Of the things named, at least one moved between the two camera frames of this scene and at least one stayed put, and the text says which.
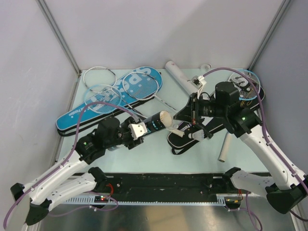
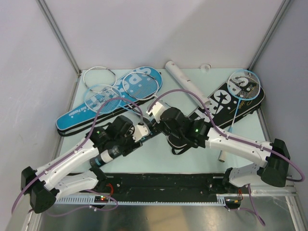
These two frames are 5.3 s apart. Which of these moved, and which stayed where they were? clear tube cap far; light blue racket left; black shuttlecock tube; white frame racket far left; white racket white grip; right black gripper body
Moved: right black gripper body; black shuttlecock tube
Stayed: white frame racket far left; clear tube cap far; light blue racket left; white racket white grip
